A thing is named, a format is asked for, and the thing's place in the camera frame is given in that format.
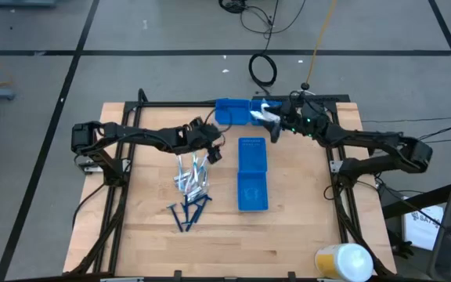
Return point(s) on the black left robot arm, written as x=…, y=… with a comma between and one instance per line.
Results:
x=131, y=135

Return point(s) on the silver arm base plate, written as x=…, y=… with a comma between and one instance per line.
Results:
x=88, y=167

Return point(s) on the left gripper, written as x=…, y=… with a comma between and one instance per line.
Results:
x=206, y=137

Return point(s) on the blue plastic basket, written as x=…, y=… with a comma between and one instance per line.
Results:
x=233, y=113
x=252, y=156
x=256, y=105
x=253, y=196

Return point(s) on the white printed packet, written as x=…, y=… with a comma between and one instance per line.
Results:
x=257, y=114

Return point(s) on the white printed sign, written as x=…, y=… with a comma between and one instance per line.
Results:
x=421, y=229

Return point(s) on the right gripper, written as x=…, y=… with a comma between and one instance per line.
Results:
x=300, y=117

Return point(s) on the black stand knob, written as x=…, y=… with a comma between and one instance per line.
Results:
x=305, y=86

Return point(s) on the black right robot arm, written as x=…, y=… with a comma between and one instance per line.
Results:
x=366, y=137

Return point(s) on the black slanted beam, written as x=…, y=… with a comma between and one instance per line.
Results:
x=417, y=201

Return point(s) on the silver frame bracket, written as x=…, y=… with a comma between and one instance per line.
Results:
x=336, y=166

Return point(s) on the white and yellow canister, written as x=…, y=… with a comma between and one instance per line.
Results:
x=345, y=262

